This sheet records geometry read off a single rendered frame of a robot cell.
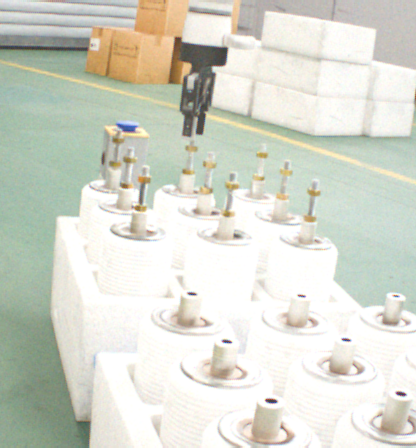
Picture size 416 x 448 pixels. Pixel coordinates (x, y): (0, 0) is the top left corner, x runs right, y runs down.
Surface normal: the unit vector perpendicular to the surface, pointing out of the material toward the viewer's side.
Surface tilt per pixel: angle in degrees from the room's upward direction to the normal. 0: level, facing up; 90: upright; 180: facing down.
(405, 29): 90
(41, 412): 0
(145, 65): 90
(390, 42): 90
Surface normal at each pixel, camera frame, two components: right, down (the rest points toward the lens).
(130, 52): -0.76, 0.07
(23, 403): 0.13, -0.96
